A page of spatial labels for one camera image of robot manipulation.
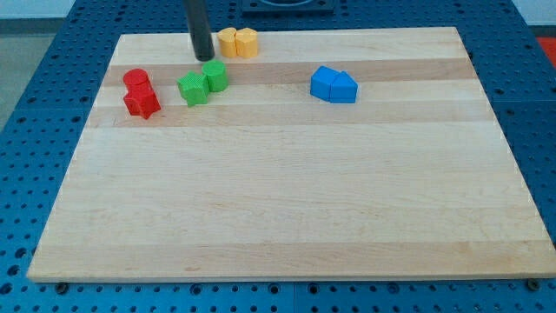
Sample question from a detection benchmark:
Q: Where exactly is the green cylinder block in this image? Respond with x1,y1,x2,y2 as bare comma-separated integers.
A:
202,60,228,92

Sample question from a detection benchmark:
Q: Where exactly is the yellow hexagon block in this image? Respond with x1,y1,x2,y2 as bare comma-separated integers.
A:
235,28,258,58

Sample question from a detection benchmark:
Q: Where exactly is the yellow heart block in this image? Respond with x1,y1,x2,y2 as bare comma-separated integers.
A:
216,27,237,58

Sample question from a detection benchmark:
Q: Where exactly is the red mat corner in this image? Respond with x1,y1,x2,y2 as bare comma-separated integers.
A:
536,37,556,67

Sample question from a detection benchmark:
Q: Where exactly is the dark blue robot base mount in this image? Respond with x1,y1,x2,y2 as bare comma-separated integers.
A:
239,0,337,16

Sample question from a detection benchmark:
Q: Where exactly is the red star block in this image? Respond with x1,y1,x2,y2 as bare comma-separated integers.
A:
123,88,162,119

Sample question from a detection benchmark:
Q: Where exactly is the red cylinder block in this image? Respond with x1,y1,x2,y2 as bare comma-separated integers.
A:
122,69,151,93

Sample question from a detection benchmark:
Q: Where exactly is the blue pentagon block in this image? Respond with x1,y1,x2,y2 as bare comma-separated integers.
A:
329,71,359,103

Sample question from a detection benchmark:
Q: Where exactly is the green star block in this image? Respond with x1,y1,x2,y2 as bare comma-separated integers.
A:
176,71,210,107

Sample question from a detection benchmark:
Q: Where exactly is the blue cube block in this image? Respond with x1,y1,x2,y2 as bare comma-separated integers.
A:
310,66,340,102

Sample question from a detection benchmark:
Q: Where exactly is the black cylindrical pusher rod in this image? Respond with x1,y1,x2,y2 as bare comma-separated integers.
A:
182,0,215,62

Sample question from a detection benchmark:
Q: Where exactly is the light wooden board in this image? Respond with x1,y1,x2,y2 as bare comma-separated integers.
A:
28,27,555,283

